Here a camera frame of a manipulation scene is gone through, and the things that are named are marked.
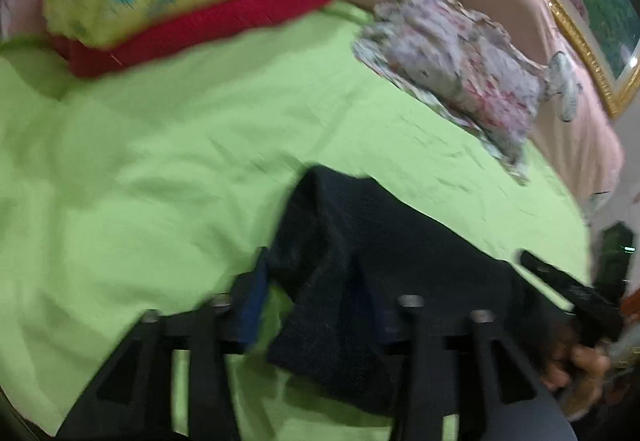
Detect dark navy pants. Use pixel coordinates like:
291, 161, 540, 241
267, 165, 564, 416

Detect person's right hand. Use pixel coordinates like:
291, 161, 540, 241
540, 326, 612, 400

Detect light green bed sheet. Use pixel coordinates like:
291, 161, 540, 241
1, 2, 590, 433

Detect floral patterned folded blanket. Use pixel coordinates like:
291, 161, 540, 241
352, 0, 549, 183

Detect pink padded headboard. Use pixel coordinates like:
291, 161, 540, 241
346, 0, 624, 217

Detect red towel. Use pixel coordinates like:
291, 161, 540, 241
49, 0, 332, 78

